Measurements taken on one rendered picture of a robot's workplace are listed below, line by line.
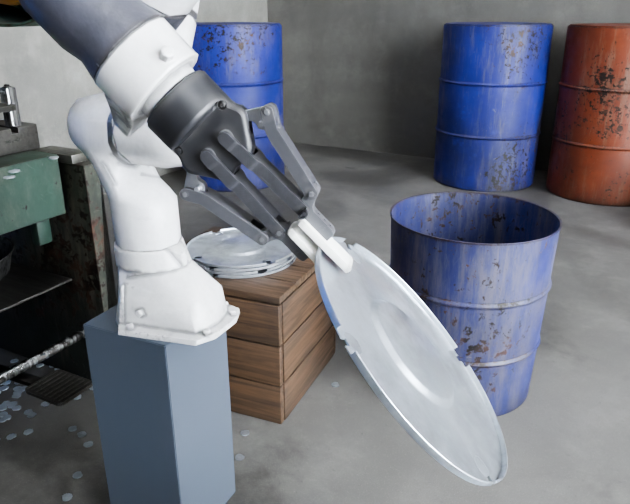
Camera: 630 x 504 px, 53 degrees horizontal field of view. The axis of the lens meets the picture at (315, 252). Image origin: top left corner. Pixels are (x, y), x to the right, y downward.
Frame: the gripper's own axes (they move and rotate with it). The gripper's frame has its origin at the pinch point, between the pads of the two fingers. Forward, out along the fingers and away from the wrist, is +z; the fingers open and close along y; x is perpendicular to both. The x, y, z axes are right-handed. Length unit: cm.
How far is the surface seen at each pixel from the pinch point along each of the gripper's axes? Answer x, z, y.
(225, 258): 85, 1, -49
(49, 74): 236, -111, -117
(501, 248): 77, 40, 4
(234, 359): 74, 20, -61
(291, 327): 77, 23, -46
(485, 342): 79, 57, -14
